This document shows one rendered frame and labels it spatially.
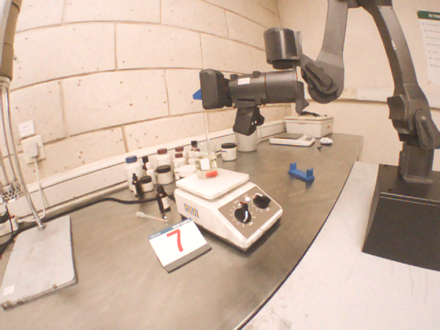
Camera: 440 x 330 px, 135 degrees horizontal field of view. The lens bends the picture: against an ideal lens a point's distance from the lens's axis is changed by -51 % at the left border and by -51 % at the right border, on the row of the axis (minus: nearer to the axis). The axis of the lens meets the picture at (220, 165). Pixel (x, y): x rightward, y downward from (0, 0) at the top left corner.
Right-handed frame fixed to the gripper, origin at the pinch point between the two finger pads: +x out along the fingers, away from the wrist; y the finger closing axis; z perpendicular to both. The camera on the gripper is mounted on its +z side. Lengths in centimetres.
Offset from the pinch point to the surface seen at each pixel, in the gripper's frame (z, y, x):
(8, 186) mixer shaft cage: 8.8, -36.6, 26.5
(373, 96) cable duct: -5, 117, -72
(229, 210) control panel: 20.2, -7.8, -6.2
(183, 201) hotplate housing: 20.8, -6.8, 4.9
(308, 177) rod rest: 25.1, 23.1, -19.1
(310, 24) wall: -71, 137, -29
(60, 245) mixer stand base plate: 25.1, -30.9, 25.0
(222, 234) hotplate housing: 24.1, -10.2, -5.6
